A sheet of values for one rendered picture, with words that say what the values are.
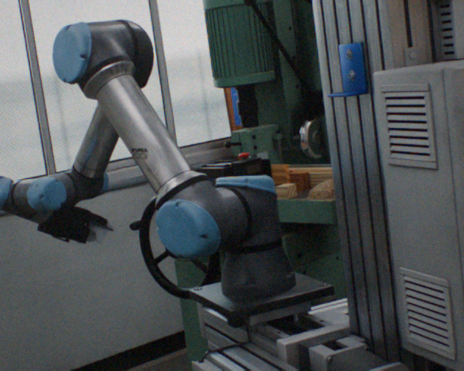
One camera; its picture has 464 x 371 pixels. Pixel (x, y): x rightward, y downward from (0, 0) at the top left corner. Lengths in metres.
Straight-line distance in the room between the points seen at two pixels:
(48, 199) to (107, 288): 1.89
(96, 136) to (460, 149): 0.95
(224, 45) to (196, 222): 0.98
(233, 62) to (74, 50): 0.80
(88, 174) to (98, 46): 0.40
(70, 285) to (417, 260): 2.49
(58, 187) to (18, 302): 1.69
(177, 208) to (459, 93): 0.58
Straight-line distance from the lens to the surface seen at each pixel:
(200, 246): 1.66
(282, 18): 2.65
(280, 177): 2.47
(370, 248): 1.69
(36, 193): 2.04
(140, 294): 3.99
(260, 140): 2.59
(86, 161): 2.09
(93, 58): 1.80
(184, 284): 2.70
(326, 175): 2.46
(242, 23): 2.53
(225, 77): 2.54
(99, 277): 3.87
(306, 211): 2.33
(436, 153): 1.39
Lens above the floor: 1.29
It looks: 8 degrees down
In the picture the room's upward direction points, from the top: 8 degrees counter-clockwise
